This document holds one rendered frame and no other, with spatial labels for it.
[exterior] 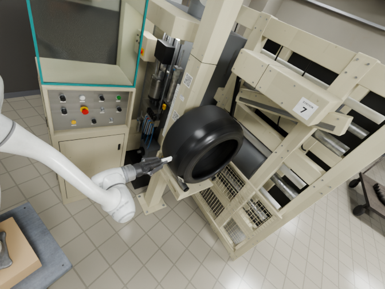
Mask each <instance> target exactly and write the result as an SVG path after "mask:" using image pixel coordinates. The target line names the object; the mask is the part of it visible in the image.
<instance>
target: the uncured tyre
mask: <svg viewBox="0 0 385 289"><path fill-rule="evenodd" d="M242 144H243V129H242V127H241V126H240V124H239V123H238V122H237V121H236V120H234V119H233V118H232V117H231V116H230V115H229V114H228V113H227V112H226V111H225V110H224V109H222V108H221V107H218V106H215V105H206V106H201V107H197V108H194V109H192V110H189V111H188V112H186V113H185V114H183V115H182V116H181V117H179V118H178V119H177V120H176V121H175V122H174V123H173V125H172V126H171V127H170V129H169V130H168V132H167V133H166V136H165V138H164V141H163V144H162V153H163V157H164V158H167V157H170V156H172V161H169V162H168V163H167V164H168V166H169V167H170V169H171V170H172V172H173V173H174V175H175V176H176V177H177V179H179V178H178V177H180V178H182V179H183V182H184V183H191V184H194V183H200V182H203V181H205V180H207V179H209V178H211V177H212V176H214V175H216V174H217V173H219V172H220V171H221V170H222V169H223V168H225V167H226V166H227V165H228V164H229V163H230V162H231V161H232V160H233V159H234V157H235V156H236V155H237V154H238V152H239V150H240V148H241V146H242Z"/></svg>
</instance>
